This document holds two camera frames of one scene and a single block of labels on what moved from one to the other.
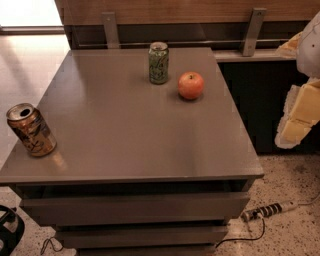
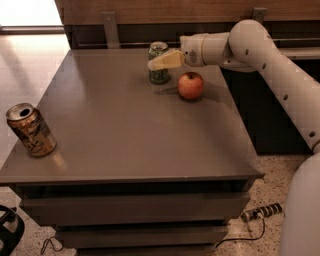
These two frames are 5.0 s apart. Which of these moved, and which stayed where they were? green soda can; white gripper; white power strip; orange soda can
Moved: white gripper
Stayed: white power strip; orange soda can; green soda can
